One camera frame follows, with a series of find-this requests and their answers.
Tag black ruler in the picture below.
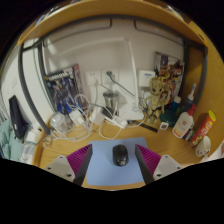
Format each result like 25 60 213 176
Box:
143 122 159 133

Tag black bag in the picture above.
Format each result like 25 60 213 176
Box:
8 95 28 140

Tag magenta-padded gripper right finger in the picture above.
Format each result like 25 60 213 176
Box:
134 143 184 185

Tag stainless steel cup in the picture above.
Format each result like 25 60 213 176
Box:
102 90 120 113

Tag white wall-mounted box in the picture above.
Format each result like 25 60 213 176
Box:
137 69 156 89

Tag white mug with face print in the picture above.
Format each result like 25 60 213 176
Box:
194 135 212 158

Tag wooden overhead shelf unit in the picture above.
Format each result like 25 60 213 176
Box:
18 0 209 46

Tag light blue mouse pad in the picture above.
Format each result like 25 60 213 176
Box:
81 136 150 187

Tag white red-pump lotion bottle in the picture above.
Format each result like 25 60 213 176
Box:
171 103 198 139

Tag small white charger block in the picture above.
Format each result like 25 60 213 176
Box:
68 109 84 127

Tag white desk lamp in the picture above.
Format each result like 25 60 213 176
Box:
46 36 145 122

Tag white wall socket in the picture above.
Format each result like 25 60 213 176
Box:
84 69 102 87
101 68 120 86

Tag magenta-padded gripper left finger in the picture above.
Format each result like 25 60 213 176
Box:
44 143 94 187

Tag dark green round container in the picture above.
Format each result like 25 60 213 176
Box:
159 109 178 128

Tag white tissue pack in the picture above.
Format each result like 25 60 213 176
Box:
208 139 224 161

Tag brown tree creature figurine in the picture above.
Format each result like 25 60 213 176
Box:
143 77 172 128

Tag blue robot model kit box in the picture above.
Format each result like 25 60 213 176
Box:
43 63 86 116

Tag teal cloth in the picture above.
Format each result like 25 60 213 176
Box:
0 119 24 164

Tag dark green plug cable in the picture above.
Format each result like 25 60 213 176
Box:
105 70 136 98

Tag colourful figure box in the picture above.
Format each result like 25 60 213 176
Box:
153 51 185 101

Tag white power strip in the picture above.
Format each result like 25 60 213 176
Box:
103 114 129 130

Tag black power adapter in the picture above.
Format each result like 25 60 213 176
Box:
100 106 116 120

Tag white charging cable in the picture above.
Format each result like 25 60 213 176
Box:
49 94 124 143

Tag red yellow snack tube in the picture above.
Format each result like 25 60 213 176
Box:
189 110 217 149

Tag clear plastic cup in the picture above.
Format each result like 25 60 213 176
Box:
49 111 69 134

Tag small white cube clock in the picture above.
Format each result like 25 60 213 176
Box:
158 121 170 131

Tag black computer mouse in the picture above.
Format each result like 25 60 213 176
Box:
112 144 129 167

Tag small blue red box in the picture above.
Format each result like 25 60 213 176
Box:
184 128 196 141

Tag large white charger block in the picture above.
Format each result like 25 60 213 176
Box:
89 105 105 126

